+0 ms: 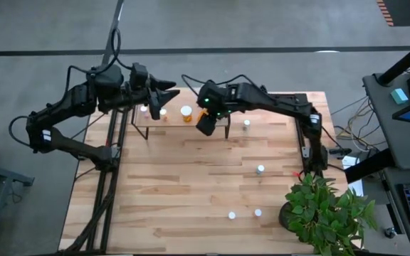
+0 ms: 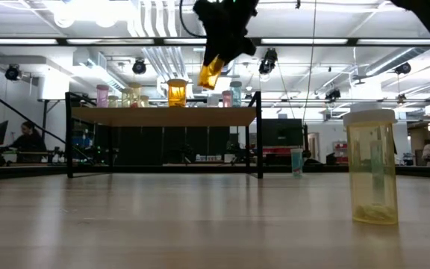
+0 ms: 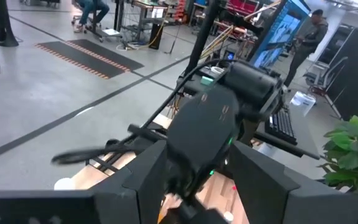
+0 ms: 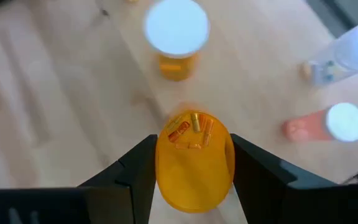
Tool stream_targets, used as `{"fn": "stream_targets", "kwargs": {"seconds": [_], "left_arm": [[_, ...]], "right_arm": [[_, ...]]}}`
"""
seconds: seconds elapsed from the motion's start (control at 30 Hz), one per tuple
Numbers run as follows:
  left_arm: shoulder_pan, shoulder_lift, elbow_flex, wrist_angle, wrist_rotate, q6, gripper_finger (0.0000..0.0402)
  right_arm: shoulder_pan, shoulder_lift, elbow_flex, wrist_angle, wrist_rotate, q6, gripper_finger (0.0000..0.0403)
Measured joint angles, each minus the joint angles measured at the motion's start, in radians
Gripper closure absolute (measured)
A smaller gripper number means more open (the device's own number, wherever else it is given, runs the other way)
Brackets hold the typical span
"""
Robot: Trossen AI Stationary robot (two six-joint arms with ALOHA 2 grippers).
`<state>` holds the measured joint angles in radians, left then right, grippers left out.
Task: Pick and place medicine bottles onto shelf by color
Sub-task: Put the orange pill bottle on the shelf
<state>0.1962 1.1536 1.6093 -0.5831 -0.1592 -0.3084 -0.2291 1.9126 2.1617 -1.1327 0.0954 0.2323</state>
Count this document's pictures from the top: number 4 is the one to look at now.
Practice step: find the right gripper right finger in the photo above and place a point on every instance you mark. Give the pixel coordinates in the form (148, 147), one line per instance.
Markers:
(266, 193)

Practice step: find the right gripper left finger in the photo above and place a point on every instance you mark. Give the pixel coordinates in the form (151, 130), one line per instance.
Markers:
(129, 186)

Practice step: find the orange bottle with capsules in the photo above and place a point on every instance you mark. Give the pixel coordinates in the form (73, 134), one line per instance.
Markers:
(194, 174)

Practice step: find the pink pill bottle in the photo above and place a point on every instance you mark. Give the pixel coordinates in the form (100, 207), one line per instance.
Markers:
(346, 123)

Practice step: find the amber bottle with white cap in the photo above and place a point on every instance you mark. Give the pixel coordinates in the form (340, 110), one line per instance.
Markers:
(177, 31)

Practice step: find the clear pill bottle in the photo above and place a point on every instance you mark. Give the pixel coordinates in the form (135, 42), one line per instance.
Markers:
(353, 49)

